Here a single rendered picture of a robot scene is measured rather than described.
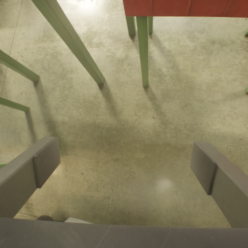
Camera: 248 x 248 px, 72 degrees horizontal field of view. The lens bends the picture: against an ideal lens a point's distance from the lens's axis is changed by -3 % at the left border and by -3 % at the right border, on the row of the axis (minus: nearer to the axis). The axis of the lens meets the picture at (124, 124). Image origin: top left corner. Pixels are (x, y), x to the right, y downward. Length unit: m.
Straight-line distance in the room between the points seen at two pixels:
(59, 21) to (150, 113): 0.58
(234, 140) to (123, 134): 0.55
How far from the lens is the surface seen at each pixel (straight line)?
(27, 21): 1.45
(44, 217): 1.00
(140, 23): 0.53
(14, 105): 1.07
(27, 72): 1.10
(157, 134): 0.91
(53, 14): 0.57
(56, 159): 0.17
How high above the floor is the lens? 0.91
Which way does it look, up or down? 79 degrees down
